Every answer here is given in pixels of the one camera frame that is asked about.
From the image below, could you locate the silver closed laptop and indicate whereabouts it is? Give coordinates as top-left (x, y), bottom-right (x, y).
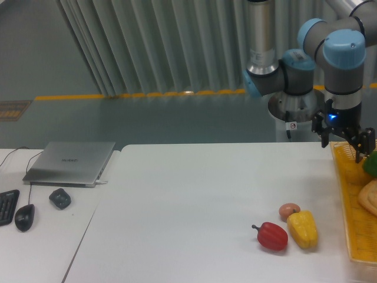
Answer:
top-left (23, 141), bottom-right (115, 187)

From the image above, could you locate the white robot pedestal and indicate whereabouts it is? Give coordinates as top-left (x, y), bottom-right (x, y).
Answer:
top-left (267, 89), bottom-right (324, 142)

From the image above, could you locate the red bell pepper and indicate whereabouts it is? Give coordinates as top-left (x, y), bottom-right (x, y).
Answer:
top-left (252, 222), bottom-right (288, 251)

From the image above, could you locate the yellow woven basket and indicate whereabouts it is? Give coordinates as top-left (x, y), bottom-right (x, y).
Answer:
top-left (330, 141), bottom-right (376, 265)

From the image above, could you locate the black mouse cable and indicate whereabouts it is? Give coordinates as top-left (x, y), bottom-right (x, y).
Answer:
top-left (25, 150), bottom-right (45, 205)

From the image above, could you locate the black keyboard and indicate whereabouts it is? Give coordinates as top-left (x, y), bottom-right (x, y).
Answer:
top-left (0, 189), bottom-right (19, 226)

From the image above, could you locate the black computer mouse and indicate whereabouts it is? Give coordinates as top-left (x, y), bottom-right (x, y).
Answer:
top-left (15, 204), bottom-right (35, 232)

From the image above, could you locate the brown egg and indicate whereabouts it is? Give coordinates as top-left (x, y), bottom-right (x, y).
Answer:
top-left (279, 203), bottom-right (301, 221)

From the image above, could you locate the black laptop cable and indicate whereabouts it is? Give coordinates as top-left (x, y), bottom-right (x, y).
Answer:
top-left (0, 146), bottom-right (31, 167)

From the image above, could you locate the small black device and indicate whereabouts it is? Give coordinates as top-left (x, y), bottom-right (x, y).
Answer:
top-left (49, 188), bottom-right (71, 210)

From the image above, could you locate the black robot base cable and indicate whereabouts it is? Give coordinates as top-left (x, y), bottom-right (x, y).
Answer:
top-left (284, 110), bottom-right (293, 140)

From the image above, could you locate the beige bread loaf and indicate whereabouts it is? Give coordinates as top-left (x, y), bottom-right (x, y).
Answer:
top-left (358, 179), bottom-right (377, 216)

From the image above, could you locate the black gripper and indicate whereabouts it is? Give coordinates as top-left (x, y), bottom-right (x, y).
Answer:
top-left (312, 100), bottom-right (376, 163)

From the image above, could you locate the yellow bell pepper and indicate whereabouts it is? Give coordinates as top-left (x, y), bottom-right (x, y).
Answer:
top-left (287, 210), bottom-right (318, 249)

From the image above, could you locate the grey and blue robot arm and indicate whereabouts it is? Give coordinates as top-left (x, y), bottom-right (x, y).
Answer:
top-left (243, 1), bottom-right (376, 162)

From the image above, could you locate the green bell pepper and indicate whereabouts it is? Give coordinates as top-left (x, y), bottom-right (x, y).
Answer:
top-left (362, 150), bottom-right (377, 178)

